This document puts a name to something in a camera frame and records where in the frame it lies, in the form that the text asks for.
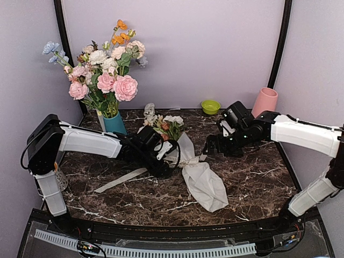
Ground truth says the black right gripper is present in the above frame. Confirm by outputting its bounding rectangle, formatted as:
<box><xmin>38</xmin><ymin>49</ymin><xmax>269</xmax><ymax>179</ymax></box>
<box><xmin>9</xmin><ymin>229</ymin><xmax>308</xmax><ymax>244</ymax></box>
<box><xmin>203</xmin><ymin>126</ymin><xmax>252</xmax><ymax>157</ymax></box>

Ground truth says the cream printed ribbon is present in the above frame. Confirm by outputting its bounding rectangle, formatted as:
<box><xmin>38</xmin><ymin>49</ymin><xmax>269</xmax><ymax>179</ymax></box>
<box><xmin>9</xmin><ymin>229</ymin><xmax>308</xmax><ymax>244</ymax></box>
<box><xmin>94</xmin><ymin>168</ymin><xmax>148</xmax><ymax>193</ymax></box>

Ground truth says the white paper bouquet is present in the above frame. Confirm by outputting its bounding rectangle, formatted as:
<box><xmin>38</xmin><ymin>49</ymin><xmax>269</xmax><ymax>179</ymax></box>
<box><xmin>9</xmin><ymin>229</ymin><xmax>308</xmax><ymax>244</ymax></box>
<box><xmin>144</xmin><ymin>103</ymin><xmax>228</xmax><ymax>212</ymax></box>

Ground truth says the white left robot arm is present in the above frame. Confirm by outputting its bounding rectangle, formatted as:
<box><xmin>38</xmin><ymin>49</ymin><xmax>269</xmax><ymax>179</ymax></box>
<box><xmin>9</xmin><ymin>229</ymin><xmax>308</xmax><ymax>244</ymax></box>
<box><xmin>22</xmin><ymin>114</ymin><xmax>179</xmax><ymax>234</ymax></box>

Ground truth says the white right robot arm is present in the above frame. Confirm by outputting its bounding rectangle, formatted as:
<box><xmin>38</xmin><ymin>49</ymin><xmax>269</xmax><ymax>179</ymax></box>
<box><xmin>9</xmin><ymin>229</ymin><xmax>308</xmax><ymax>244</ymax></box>
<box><xmin>203</xmin><ymin>101</ymin><xmax>343</xmax><ymax>233</ymax></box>

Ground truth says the teal cylindrical vase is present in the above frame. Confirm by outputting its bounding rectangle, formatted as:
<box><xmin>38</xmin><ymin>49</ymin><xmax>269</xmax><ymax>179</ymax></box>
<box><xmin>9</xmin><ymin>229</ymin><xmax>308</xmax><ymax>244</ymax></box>
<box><xmin>103</xmin><ymin>112</ymin><xmax>127</xmax><ymax>135</ymax></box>

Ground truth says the pink tall vase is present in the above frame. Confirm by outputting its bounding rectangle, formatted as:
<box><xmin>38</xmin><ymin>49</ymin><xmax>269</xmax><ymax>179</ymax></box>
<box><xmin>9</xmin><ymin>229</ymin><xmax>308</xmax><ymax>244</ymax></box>
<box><xmin>252</xmin><ymin>87</ymin><xmax>278</xmax><ymax>118</ymax></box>

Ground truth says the lime green bowl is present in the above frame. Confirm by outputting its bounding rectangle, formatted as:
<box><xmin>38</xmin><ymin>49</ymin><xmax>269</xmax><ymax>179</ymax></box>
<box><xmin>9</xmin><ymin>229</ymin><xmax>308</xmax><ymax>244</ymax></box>
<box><xmin>201</xmin><ymin>99</ymin><xmax>221</xmax><ymax>115</ymax></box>

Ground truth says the large mixed flower arrangement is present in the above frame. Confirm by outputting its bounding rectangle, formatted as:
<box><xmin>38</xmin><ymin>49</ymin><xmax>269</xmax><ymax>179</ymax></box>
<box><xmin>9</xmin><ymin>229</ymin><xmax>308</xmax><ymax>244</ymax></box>
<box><xmin>42</xmin><ymin>20</ymin><xmax>148</xmax><ymax>119</ymax></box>

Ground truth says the patterned mug orange inside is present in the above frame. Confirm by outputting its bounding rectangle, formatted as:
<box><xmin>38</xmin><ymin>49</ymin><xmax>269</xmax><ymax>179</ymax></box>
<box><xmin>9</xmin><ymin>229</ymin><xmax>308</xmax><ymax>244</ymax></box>
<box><xmin>54</xmin><ymin>162</ymin><xmax>68</xmax><ymax>191</ymax></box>

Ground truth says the black front table rail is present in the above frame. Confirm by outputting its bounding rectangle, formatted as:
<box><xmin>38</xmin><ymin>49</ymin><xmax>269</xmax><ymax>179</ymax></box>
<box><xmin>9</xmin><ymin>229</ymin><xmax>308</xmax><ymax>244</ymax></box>
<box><xmin>59</xmin><ymin>217</ymin><xmax>287</xmax><ymax>241</ymax></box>

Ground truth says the white slotted cable duct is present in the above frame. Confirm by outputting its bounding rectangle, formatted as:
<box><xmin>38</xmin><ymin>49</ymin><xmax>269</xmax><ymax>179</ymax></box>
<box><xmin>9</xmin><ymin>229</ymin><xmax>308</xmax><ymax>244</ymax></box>
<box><xmin>34</xmin><ymin>229</ymin><xmax>256</xmax><ymax>257</ymax></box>

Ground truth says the black left frame post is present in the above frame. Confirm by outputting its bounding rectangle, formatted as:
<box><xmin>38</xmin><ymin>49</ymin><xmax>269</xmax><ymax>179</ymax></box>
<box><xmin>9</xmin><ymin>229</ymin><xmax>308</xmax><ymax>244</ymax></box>
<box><xmin>53</xmin><ymin>0</ymin><xmax>89</xmax><ymax>113</ymax></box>

